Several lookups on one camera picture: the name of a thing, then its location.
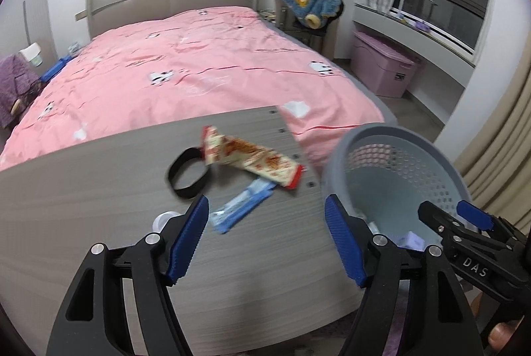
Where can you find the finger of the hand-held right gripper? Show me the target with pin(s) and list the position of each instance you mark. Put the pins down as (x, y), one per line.
(437, 219)
(475, 213)

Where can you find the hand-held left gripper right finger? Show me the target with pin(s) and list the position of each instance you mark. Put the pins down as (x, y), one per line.
(346, 242)

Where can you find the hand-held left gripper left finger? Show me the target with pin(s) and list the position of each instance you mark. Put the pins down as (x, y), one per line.
(186, 242)

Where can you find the white bottle cap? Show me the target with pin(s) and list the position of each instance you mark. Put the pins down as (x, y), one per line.
(161, 220)

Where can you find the blue white small wrapper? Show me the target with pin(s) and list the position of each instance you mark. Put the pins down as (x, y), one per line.
(240, 208)

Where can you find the grey perforated plastic basket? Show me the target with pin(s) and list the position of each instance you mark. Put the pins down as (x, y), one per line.
(394, 157)

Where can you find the red white snack wrapper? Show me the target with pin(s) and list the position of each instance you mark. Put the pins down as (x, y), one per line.
(253, 159)

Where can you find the person's right hand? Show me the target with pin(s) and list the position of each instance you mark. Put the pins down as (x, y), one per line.
(502, 339)

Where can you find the black elastic band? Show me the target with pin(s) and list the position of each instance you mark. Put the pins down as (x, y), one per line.
(175, 184)

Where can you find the beige striped curtain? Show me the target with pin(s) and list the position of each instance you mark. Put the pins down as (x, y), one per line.
(502, 140)

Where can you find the pink plastic storage box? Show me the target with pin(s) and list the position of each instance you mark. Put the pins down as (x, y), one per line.
(381, 63)

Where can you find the bed with pink duvet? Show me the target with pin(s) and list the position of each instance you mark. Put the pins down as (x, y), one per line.
(166, 70)

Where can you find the small purple toy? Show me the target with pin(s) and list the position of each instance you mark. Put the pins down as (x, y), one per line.
(423, 26)

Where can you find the blue flat box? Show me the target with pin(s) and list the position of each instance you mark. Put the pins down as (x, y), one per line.
(54, 70)

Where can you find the white thin rod stand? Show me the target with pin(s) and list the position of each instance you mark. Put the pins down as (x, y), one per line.
(401, 1)

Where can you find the purple fluffy robe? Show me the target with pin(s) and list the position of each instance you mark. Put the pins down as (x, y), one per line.
(14, 90)

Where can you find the white bedside device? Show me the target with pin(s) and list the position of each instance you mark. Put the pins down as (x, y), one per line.
(32, 54)

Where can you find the blue fleece jacket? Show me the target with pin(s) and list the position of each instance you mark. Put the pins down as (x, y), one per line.
(311, 1)

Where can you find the grey chair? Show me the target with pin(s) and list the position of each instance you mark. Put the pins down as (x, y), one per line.
(286, 3)

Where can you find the white wardrobe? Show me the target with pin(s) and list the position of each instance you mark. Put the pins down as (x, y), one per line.
(25, 7)

